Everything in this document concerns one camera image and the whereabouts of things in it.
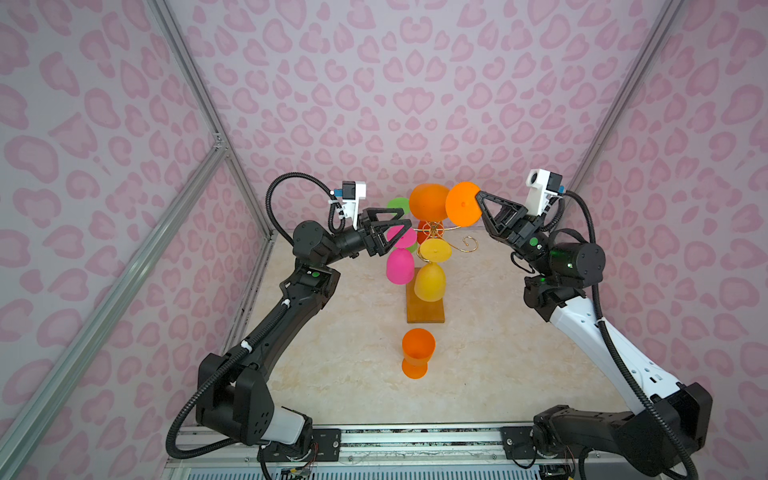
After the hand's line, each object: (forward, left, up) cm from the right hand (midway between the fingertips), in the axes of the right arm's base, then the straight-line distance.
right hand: (479, 205), depth 49 cm
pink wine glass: (+11, +13, -30) cm, 34 cm away
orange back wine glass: (-7, +8, -42) cm, 43 cm away
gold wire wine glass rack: (+9, +5, -52) cm, 53 cm away
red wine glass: (+17, +6, -23) cm, 29 cm away
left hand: (+6, +12, -8) cm, 15 cm away
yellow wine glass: (+5, +6, -28) cm, 29 cm away
